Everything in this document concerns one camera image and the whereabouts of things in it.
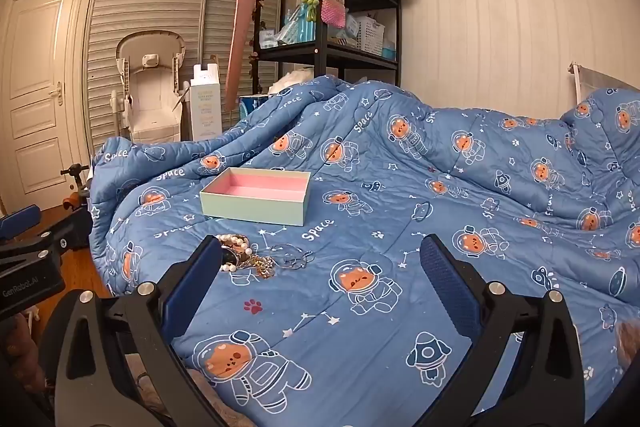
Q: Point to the black metal shelf rack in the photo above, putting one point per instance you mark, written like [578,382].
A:
[320,52]

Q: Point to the white baby chair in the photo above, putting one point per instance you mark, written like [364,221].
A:
[150,107]

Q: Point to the long pink hanging strip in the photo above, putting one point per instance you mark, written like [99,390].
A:
[242,7]

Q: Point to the white bed headboard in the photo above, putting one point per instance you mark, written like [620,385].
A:
[600,82]

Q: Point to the brown fuzzy cloth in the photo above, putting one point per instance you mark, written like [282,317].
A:
[627,342]

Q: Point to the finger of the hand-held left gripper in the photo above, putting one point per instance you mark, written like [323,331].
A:
[20,219]
[75,229]

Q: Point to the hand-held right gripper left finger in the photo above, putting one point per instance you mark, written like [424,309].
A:
[200,267]

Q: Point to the tall white carton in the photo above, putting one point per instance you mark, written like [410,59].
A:
[205,107]

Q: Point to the white plastic basket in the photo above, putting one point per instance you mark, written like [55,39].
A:
[370,34]

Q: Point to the pink knit pouch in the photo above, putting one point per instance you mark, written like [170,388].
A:
[334,12]

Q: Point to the green box with pink lining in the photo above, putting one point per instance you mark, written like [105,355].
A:
[250,207]

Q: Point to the blue printed blanket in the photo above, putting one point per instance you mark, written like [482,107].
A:
[390,217]

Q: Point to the white panel door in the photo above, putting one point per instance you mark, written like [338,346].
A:
[40,57]

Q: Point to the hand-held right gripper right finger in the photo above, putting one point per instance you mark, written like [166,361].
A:
[440,277]

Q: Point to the blue striped box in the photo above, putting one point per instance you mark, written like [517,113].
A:
[300,27]

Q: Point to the black toy scooter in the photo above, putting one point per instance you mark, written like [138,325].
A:
[77,187]

